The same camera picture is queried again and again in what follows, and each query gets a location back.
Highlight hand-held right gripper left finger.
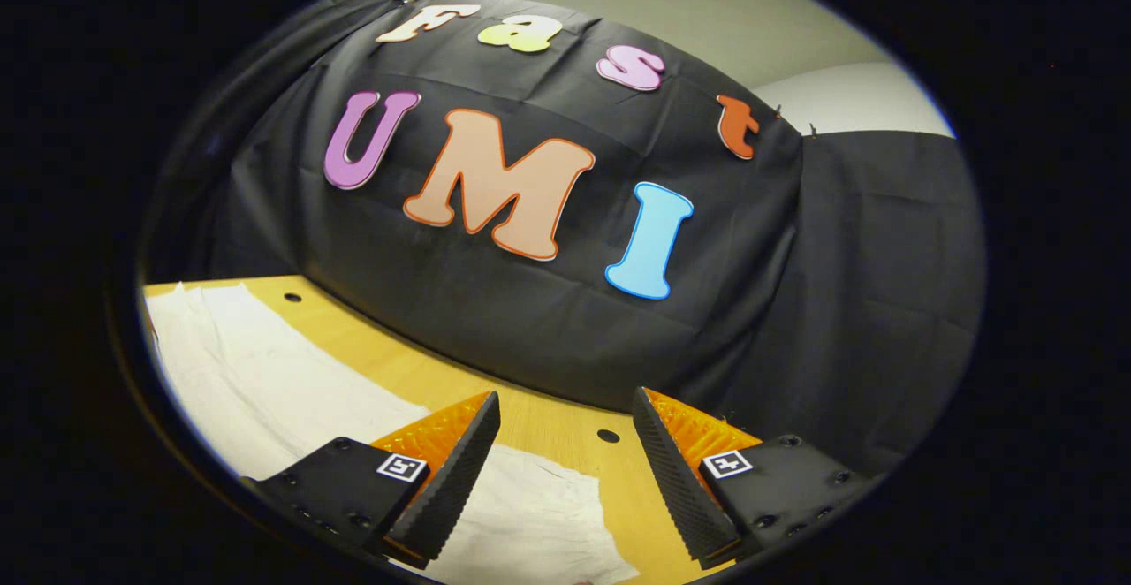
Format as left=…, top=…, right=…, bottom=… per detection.
left=240, top=391, right=502, bottom=570

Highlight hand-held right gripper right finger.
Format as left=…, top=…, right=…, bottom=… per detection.
left=631, top=386, right=884, bottom=570

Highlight white jeans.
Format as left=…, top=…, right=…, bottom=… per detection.
left=144, top=283, right=639, bottom=585

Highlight black backdrop cloth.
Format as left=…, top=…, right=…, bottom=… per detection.
left=141, top=0, right=986, bottom=480

